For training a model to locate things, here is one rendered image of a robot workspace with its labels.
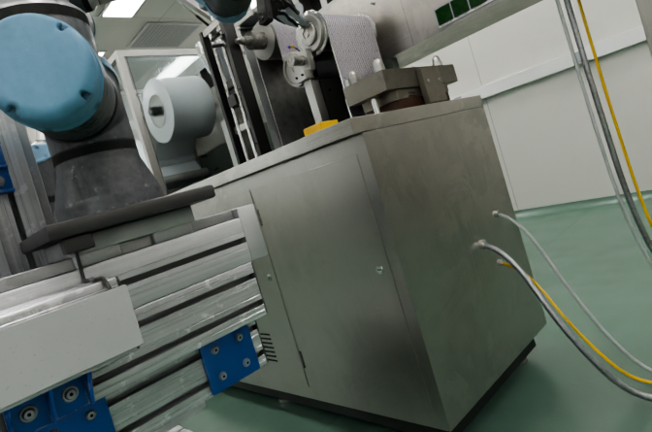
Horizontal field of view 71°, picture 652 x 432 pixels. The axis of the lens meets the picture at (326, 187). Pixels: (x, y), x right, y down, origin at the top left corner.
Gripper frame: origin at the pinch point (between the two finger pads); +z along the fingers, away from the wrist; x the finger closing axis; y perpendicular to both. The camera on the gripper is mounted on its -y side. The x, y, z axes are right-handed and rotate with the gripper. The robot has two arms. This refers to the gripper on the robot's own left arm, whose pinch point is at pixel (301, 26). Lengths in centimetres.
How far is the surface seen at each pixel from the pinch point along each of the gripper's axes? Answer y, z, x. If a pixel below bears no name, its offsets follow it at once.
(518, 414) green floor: -95, 85, -34
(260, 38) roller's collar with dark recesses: 5.2, -3.0, 22.4
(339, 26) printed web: 5.3, 10.2, -5.7
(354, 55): -0.2, 19.3, -5.6
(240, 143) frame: -25, 12, 42
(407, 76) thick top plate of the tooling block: -13.1, 26.5, -25.3
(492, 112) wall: 146, 229, 77
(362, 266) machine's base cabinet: -71, 30, -18
